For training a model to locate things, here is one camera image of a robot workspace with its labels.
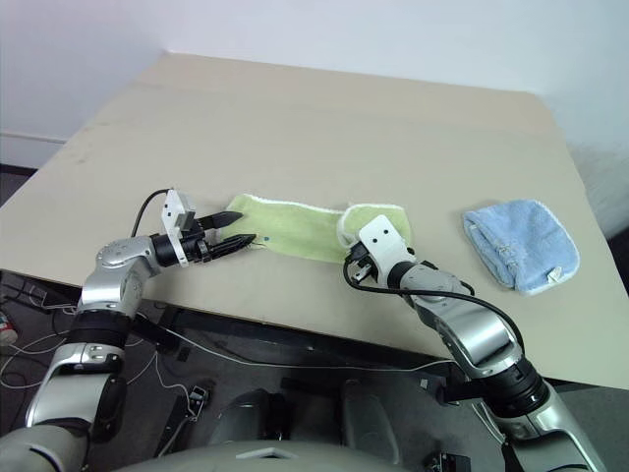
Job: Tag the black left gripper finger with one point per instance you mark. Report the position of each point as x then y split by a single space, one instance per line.
233 244
223 219

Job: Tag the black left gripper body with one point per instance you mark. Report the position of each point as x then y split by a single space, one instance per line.
201 248

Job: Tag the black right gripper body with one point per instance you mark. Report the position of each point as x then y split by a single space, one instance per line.
362 268

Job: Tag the green terry towel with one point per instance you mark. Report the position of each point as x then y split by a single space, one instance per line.
295 226

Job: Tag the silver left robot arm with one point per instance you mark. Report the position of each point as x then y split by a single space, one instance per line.
110 285

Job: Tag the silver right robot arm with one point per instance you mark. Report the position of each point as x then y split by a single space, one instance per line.
481 339

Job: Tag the blue terry towel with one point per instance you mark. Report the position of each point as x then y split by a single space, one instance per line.
521 241

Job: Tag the dark grey rounded shape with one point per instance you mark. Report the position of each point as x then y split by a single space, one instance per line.
250 413

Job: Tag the grey robot torso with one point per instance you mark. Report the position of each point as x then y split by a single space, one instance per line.
275 457

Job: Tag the red and white object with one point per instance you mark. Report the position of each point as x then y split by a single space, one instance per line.
6 330

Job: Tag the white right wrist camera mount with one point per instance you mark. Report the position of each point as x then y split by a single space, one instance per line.
385 243

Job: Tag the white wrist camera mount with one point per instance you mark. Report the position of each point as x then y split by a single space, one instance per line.
385 243
172 216

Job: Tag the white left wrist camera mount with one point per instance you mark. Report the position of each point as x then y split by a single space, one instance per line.
172 216

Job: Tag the black table frame beam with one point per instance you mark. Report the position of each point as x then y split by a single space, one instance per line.
275 339

